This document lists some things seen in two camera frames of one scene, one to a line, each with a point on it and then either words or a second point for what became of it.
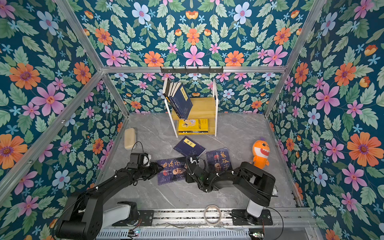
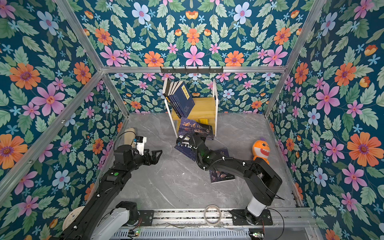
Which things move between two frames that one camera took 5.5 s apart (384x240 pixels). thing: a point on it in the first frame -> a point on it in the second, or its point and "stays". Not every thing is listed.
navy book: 182,101 stays
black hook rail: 192,70 stays
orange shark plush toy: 261,150 stays
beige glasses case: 129,138 stays
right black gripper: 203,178 -> 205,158
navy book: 188,147 stays
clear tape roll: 220,215 stays
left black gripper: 153,165 -> 154,159
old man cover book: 173,170 -> 187,126
